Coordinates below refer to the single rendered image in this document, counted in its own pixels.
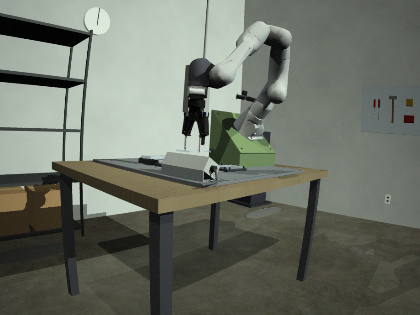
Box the white button panel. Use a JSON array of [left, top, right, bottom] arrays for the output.
[[161, 152, 220, 186]]

